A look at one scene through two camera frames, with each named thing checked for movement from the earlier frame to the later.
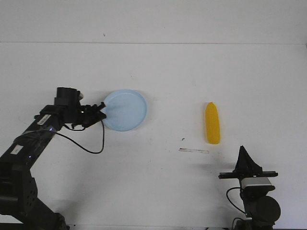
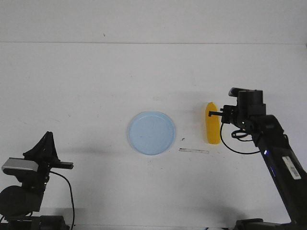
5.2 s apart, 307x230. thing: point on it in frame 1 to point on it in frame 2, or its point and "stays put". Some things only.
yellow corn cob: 212,123 stays put
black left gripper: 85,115 to 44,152
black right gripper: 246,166 to 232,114
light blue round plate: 125,110 to 151,132
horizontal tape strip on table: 194,150 stays put
